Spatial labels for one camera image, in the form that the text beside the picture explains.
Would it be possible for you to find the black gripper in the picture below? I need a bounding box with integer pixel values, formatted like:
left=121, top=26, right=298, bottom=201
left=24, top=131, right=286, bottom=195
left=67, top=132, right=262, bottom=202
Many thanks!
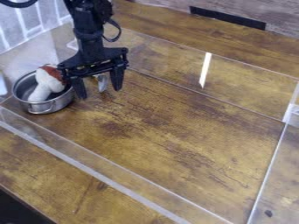
left=58, top=47, right=129, bottom=99

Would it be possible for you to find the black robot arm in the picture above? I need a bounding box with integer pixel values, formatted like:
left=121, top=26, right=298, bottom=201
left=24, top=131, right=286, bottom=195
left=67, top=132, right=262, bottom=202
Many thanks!
left=58, top=0, right=129, bottom=99

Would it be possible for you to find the plush mushroom toy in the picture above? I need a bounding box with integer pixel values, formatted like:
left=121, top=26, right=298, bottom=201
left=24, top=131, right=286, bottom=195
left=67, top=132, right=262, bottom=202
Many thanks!
left=28, top=64, right=66, bottom=102

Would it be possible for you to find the small silver metal pot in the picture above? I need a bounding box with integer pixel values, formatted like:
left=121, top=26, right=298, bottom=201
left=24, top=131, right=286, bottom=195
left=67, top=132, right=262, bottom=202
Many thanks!
left=12, top=67, right=74, bottom=115

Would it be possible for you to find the clear acrylic barrier panel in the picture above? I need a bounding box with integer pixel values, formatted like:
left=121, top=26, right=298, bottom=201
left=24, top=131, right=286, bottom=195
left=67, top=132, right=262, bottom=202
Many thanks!
left=0, top=106, right=233, bottom=224

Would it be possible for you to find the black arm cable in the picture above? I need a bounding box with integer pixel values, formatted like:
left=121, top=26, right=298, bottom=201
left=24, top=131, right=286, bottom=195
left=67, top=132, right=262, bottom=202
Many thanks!
left=102, top=18, right=123, bottom=43

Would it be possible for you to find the black wall strip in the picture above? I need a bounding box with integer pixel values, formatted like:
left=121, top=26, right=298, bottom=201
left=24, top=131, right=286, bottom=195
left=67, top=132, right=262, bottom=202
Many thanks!
left=190, top=6, right=267, bottom=31

